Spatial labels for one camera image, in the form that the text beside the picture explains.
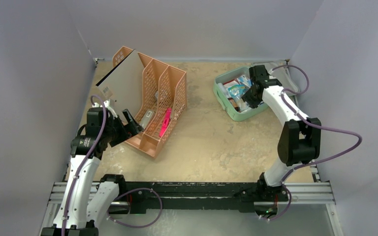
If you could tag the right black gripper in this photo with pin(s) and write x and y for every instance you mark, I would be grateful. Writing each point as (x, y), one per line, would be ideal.
(250, 96)

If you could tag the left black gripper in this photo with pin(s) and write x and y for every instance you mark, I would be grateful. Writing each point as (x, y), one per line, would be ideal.
(127, 131)

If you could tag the blue wipes packet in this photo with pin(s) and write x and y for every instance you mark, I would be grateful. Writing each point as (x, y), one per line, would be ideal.
(237, 91)

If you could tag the brown bottle orange cap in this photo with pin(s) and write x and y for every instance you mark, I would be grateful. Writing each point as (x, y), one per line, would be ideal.
(234, 105)

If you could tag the small white plastic bottle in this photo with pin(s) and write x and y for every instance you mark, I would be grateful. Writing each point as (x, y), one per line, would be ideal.
(223, 89)

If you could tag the mint green storage case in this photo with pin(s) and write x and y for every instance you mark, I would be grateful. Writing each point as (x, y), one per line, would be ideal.
(282, 75)

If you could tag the alcohol wipes bag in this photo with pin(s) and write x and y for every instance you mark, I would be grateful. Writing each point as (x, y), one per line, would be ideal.
(243, 80)

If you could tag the white gauze pad packet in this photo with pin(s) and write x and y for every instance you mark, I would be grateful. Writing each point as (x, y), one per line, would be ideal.
(230, 83)

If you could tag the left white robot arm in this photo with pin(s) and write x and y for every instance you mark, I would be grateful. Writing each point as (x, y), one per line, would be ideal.
(79, 214)

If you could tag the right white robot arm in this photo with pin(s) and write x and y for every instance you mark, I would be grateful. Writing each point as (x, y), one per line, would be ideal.
(299, 142)

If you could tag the pink marker pen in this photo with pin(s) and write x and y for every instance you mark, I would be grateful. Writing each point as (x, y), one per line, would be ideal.
(165, 122)

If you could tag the grey folder board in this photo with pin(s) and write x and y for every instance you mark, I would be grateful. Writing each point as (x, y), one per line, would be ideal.
(123, 83)

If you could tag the pink plastic desk organizer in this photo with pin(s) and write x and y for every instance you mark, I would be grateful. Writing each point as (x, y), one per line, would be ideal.
(163, 86)

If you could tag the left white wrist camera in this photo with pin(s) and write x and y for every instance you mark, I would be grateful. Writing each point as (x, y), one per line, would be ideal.
(110, 105)

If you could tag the black table front rail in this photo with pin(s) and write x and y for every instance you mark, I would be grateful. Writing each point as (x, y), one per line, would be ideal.
(241, 196)

